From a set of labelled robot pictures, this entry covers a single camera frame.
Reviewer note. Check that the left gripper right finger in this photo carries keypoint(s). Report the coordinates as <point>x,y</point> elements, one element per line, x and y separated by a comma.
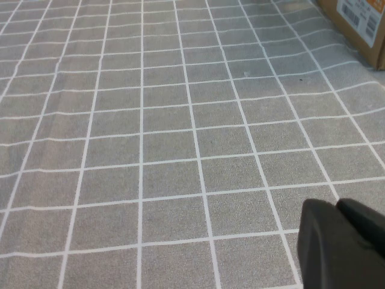
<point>365,225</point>

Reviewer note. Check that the brown cardboard shoe box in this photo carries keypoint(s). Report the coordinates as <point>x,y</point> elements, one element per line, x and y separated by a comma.
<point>358,39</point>

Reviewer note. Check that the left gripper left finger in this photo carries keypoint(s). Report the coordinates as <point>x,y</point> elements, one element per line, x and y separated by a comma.
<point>325,259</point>

